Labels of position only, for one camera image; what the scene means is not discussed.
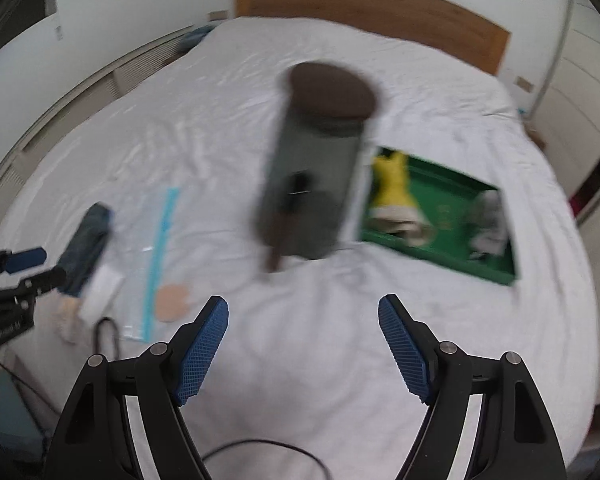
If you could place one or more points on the yellow towel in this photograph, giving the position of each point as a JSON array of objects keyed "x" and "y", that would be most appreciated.
[{"x": 392, "y": 180}]

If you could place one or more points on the blue item on sill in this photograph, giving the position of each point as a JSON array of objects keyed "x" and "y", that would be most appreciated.
[{"x": 195, "y": 37}]

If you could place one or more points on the green storage box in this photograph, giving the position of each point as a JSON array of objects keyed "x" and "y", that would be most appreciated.
[{"x": 450, "y": 205}]

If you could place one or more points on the small bedside box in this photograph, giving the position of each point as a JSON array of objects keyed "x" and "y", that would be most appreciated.
[{"x": 522, "y": 84}]

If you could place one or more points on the white wardrobe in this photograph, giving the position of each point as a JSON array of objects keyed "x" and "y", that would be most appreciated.
[{"x": 580, "y": 85}]

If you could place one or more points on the white radiator cover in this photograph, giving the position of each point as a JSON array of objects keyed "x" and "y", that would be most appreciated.
[{"x": 80, "y": 90}]

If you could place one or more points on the dark grey translucent lid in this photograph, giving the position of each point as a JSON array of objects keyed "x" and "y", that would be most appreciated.
[{"x": 315, "y": 160}]

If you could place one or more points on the grey felt cloth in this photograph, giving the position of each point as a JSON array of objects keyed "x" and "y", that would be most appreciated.
[{"x": 490, "y": 225}]

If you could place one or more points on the grey towel with blue trim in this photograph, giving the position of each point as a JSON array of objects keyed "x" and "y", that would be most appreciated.
[{"x": 87, "y": 245}]

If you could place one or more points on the small beige cloth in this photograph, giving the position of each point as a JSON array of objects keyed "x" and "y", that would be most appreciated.
[{"x": 69, "y": 317}]

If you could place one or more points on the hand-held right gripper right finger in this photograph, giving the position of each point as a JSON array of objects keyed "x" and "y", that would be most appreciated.
[{"x": 405, "y": 350}]

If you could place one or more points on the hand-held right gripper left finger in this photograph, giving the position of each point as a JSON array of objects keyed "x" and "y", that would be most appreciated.
[{"x": 202, "y": 350}]

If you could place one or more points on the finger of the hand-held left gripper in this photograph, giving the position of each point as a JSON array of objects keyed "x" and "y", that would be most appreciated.
[
  {"x": 27, "y": 258},
  {"x": 42, "y": 281}
]

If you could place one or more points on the wooden headboard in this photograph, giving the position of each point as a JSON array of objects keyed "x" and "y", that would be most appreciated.
[{"x": 380, "y": 10}]

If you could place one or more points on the white tissue pack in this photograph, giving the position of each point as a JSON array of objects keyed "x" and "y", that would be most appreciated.
[{"x": 100, "y": 292}]

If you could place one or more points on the clear zip bag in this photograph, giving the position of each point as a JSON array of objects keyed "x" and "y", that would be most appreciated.
[{"x": 157, "y": 250}]

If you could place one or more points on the beige round powder puff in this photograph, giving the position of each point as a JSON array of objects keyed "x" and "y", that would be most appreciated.
[{"x": 172, "y": 303}]

